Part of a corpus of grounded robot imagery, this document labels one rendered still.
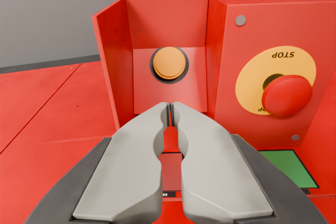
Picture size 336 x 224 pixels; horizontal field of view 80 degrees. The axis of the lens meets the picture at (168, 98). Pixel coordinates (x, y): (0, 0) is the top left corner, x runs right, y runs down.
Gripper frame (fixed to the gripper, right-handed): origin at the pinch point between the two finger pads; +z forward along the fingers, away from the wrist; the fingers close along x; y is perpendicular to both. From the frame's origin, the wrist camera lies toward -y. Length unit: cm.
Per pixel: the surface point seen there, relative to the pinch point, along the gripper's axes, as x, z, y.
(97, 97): -23, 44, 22
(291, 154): 13.1, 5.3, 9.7
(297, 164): 13.0, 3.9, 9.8
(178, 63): 1.1, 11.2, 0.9
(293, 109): 10.3, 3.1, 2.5
